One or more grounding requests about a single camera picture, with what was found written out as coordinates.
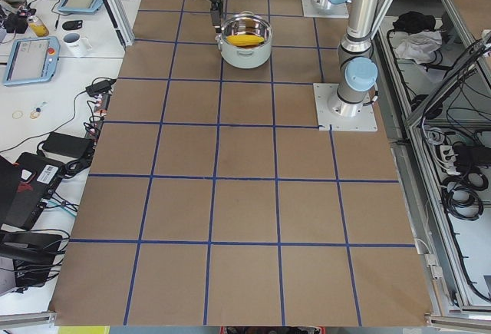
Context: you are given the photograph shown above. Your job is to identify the power strip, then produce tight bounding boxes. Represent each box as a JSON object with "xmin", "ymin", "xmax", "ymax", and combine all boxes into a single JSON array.
[{"xmin": 84, "ymin": 93, "xmax": 111, "ymax": 141}]

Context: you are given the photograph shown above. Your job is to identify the black power brick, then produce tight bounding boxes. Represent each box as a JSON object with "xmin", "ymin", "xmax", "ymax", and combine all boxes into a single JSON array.
[{"xmin": 41, "ymin": 132, "xmax": 94, "ymax": 158}]

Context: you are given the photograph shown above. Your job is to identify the brown paper table mat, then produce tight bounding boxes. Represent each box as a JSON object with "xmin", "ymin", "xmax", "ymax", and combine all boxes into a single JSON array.
[{"xmin": 50, "ymin": 0, "xmax": 431, "ymax": 326}]

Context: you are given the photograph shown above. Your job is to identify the crumpled white cloth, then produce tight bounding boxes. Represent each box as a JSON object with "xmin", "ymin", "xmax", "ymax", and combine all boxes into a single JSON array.
[{"xmin": 394, "ymin": 31, "xmax": 442, "ymax": 64}]

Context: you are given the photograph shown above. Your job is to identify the white cooking pot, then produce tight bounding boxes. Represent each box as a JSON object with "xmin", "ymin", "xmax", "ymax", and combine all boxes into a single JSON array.
[{"xmin": 216, "ymin": 11, "xmax": 273, "ymax": 69}]

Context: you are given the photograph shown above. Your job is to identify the black laptop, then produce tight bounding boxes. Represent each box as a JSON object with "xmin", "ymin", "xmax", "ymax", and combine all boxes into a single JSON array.
[{"xmin": 1, "ymin": 152, "xmax": 64, "ymax": 230}]

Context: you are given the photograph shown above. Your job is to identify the aluminium frame post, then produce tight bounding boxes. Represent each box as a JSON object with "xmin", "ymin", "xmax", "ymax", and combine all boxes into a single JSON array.
[{"xmin": 102, "ymin": 0, "xmax": 135, "ymax": 48}]

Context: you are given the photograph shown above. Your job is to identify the yellow corn cob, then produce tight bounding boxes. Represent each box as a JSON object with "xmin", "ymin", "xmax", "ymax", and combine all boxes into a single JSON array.
[{"xmin": 226, "ymin": 34, "xmax": 265, "ymax": 48}]

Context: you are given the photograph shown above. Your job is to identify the black round object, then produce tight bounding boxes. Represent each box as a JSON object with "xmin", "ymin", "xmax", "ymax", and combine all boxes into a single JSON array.
[{"xmin": 62, "ymin": 19, "xmax": 83, "ymax": 31}]

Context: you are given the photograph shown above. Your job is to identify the near blue teach pendant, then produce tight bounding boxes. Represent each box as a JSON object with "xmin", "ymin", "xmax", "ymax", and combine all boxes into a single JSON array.
[{"xmin": 2, "ymin": 36, "xmax": 60, "ymax": 86}]

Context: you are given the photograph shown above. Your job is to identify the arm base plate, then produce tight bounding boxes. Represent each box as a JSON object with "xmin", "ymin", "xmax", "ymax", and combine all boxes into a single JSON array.
[
  {"xmin": 313, "ymin": 83, "xmax": 377, "ymax": 132},
  {"xmin": 302, "ymin": 0, "xmax": 350, "ymax": 19}
]

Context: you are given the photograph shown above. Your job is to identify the coiled black cables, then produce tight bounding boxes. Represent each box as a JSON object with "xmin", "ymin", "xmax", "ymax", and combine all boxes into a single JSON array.
[{"xmin": 440, "ymin": 180, "xmax": 485, "ymax": 220}]

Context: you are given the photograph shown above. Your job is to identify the white mug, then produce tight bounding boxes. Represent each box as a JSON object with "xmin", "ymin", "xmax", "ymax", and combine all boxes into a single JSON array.
[{"xmin": 63, "ymin": 32, "xmax": 93, "ymax": 58}]

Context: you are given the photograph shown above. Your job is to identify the black power adapter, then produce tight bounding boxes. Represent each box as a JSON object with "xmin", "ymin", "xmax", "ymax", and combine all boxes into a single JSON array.
[{"xmin": 85, "ymin": 78, "xmax": 117, "ymax": 97}]

